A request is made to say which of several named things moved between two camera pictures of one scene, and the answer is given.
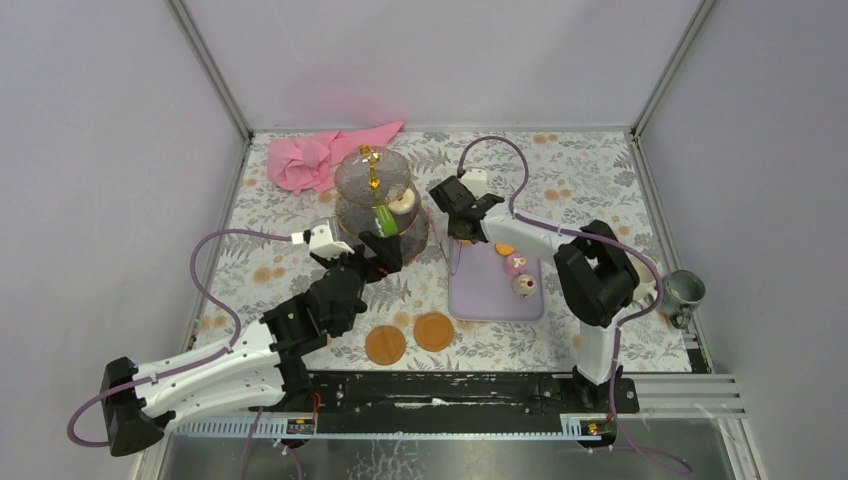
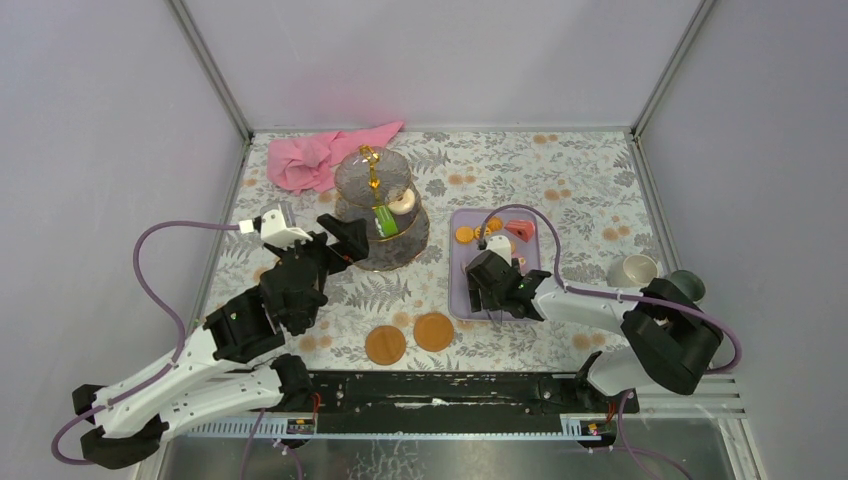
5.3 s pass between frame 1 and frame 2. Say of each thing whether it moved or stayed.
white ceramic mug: stayed
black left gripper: moved
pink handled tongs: moved
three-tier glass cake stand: stayed
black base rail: stayed
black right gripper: moved
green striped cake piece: stayed
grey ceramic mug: stayed
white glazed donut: stayed
